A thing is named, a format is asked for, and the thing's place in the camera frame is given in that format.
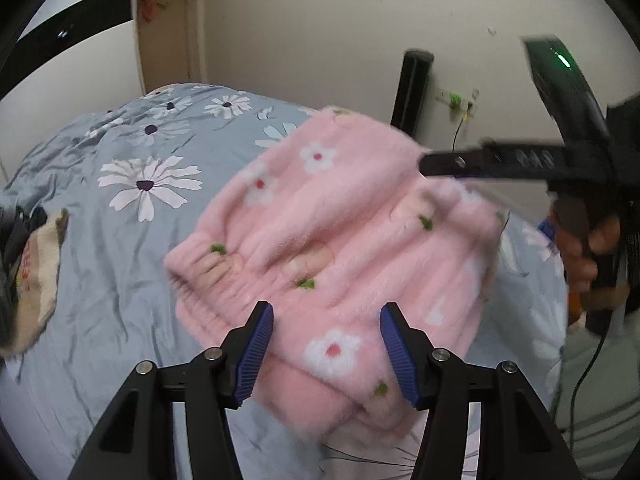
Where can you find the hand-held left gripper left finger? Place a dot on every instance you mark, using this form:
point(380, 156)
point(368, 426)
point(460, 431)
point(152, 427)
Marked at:
point(255, 356)

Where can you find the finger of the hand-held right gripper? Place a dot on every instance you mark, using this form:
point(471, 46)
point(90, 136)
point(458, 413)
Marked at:
point(480, 161)

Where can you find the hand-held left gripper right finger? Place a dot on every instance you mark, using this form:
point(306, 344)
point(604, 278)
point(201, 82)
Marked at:
point(397, 356)

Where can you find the pink fleece flower pants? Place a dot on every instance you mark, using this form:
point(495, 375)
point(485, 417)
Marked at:
point(350, 235)

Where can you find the person's right hand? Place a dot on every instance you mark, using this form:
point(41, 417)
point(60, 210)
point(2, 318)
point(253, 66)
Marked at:
point(580, 265)

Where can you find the black upright stand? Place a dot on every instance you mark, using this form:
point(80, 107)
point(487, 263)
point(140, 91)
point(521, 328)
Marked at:
point(410, 90)

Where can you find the blue-grey floral bed sheet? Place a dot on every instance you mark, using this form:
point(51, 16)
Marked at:
point(125, 270)

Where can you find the person's light grey clothing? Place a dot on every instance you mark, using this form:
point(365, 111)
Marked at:
point(610, 410)

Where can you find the beige printed cloth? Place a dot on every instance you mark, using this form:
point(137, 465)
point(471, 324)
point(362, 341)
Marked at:
point(42, 270)

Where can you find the beige door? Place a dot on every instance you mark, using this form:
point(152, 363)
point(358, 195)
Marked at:
point(170, 50)

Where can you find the white wardrobe with black stripe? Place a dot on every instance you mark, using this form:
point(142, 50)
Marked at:
point(90, 60)

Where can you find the red door ornament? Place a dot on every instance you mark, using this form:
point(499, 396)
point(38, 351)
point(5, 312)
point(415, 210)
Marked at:
point(150, 2)

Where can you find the wall socket with green plug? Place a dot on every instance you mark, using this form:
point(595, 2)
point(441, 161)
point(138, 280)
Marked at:
point(454, 100)

